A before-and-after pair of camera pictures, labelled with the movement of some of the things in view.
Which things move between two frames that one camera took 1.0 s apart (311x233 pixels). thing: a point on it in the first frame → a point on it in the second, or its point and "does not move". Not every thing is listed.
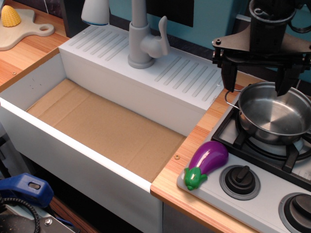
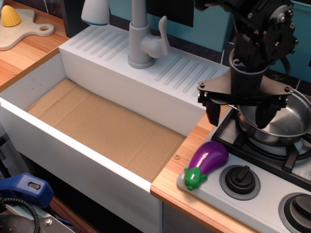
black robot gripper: [266, 41] → [245, 84]
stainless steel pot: [266, 116] does not move
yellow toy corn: [9, 16] does not move
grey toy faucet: [144, 46] does not move
